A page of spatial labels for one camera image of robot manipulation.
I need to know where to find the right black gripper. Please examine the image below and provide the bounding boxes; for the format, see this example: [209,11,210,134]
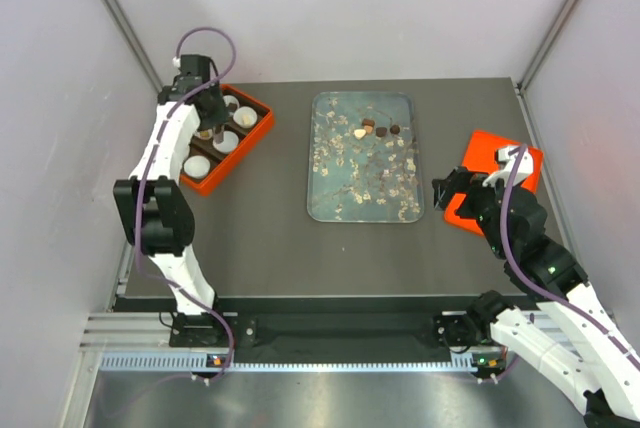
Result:
[431,165,518,258]

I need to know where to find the orange box lid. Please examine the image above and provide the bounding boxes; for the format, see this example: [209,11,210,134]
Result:
[442,129,545,235]

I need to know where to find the grey cable duct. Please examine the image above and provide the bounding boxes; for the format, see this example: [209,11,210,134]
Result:
[99,352,507,374]

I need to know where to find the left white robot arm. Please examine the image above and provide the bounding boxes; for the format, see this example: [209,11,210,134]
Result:
[113,83,234,347]

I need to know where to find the metal tongs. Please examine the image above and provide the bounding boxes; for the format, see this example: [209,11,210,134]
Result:
[213,124,225,144]

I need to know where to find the orange chocolate box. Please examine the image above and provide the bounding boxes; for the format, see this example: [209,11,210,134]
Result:
[180,84,275,196]

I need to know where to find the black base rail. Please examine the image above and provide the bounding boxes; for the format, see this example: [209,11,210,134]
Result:
[114,296,488,363]

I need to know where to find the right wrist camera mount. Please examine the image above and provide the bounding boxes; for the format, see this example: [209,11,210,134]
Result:
[484,145,534,188]

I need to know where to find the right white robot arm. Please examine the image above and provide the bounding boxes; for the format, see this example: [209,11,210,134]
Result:
[432,167,639,427]

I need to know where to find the floral blue tray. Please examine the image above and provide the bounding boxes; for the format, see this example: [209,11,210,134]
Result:
[307,91,425,223]

